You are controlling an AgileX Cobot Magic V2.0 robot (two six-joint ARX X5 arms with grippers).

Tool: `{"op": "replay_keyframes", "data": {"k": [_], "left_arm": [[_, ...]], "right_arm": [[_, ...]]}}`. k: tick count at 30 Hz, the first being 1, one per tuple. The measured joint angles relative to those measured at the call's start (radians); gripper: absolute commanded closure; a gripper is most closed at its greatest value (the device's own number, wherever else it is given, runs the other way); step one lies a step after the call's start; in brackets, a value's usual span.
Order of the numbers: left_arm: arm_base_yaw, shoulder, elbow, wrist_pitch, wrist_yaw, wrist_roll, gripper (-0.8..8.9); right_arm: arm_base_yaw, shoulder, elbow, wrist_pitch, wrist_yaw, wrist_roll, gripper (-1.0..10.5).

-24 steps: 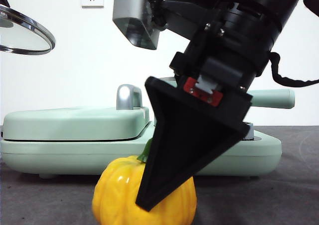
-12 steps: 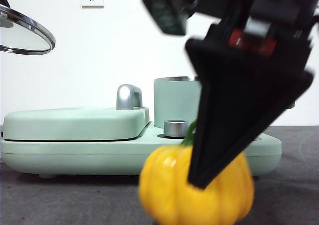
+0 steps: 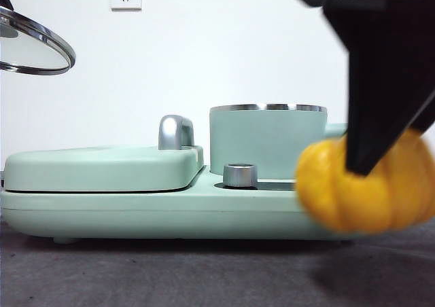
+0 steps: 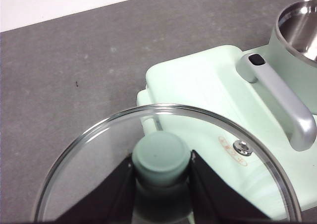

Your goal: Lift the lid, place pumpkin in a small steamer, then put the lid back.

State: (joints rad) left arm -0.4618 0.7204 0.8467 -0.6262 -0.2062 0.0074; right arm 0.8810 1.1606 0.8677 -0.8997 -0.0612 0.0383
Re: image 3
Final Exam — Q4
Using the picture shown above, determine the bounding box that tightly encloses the glass lid with green knob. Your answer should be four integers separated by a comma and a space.
0, 5, 77, 77

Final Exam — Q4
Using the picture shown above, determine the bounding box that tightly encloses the yellow toy pumpkin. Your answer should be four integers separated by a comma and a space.
294, 128, 435, 236

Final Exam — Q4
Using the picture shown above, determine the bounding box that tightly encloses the silver griddle cover handle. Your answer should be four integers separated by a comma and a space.
157, 115, 196, 151

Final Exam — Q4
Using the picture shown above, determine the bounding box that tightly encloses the mint green pot with handle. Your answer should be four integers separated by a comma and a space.
209, 103, 349, 182

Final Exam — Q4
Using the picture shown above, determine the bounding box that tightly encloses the mint green hinged griddle cover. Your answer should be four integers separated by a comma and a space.
3, 145, 205, 193

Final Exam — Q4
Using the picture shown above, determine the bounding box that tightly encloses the mint green breakfast machine base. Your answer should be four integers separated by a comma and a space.
0, 166, 356, 245

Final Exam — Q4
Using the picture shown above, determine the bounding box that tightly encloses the silver control knob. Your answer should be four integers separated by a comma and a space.
222, 163, 258, 188

